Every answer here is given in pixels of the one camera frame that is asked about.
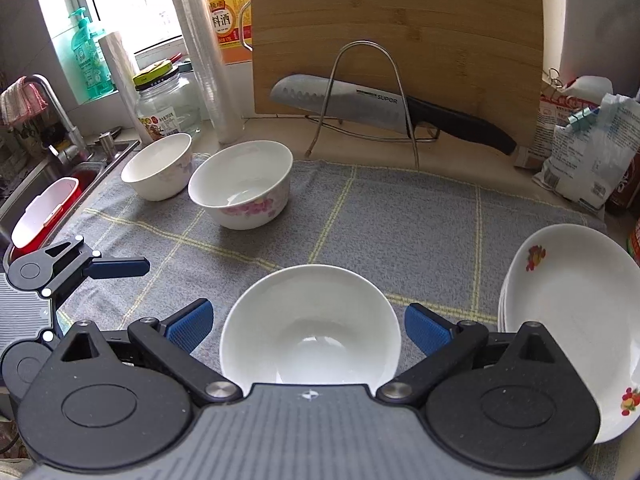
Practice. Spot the metal faucet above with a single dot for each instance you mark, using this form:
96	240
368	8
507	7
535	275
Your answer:
65	120

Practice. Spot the metal sink knob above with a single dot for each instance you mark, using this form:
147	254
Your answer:
107	142

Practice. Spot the orange cooking wine bottle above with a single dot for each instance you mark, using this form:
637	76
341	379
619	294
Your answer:
227	20

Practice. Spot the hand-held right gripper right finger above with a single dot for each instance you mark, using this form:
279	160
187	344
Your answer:
422	327

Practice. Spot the glass jar with yellow-green lid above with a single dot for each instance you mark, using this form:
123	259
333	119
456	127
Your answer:
165	105

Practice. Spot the white and orange bag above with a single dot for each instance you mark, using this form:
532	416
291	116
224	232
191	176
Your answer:
550	115

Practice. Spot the green lid sauce jar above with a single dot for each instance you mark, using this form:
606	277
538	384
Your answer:
635	242

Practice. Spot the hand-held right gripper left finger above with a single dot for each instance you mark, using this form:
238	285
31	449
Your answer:
190	322

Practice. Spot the green binder clip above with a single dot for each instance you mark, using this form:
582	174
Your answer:
580	119

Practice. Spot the red and white sink container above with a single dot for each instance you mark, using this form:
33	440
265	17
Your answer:
40	210

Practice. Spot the grey checked dish mat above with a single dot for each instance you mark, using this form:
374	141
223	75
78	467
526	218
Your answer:
400	220

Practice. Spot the white pink floral bowl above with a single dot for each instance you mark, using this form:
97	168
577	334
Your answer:
240	180
155	165
310	320

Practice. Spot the bamboo cutting board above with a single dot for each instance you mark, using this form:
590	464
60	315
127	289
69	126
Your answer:
400	20

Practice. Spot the stack of clear plastic cups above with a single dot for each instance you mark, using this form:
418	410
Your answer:
205	60

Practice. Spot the green soap pump bottle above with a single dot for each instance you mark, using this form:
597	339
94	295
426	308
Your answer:
92	65

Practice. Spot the white printed plastic bag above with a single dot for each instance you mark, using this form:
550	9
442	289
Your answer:
590	155

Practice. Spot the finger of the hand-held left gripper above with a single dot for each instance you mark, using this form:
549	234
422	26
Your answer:
57	332
120	267

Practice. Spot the dark soy sauce bottle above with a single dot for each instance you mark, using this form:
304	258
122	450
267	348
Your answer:
627	185

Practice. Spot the cling film roll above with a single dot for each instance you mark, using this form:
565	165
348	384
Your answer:
117	70

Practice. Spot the metal binder clip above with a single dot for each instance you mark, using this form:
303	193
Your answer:
552	80

